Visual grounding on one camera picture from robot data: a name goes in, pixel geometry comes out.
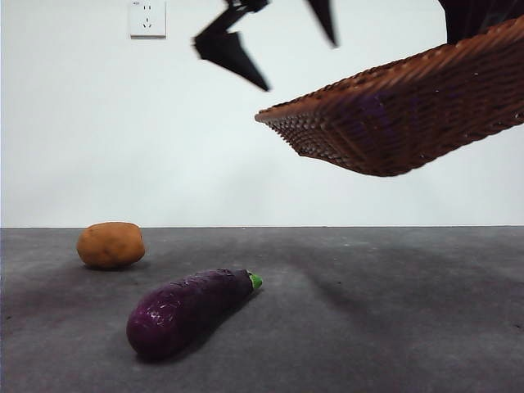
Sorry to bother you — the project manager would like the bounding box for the brown potato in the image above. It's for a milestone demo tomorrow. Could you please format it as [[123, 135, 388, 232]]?
[[76, 221, 146, 270]]

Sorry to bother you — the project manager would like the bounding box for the white wall socket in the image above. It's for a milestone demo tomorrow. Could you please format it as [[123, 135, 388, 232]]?
[[129, 0, 168, 40]]

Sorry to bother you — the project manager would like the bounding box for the brown woven wicker basket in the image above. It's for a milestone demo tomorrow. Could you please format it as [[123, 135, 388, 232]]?
[[254, 15, 524, 178]]

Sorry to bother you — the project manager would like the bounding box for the purple eggplant with green stem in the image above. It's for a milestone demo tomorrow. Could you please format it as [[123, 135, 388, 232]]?
[[125, 268, 264, 362]]

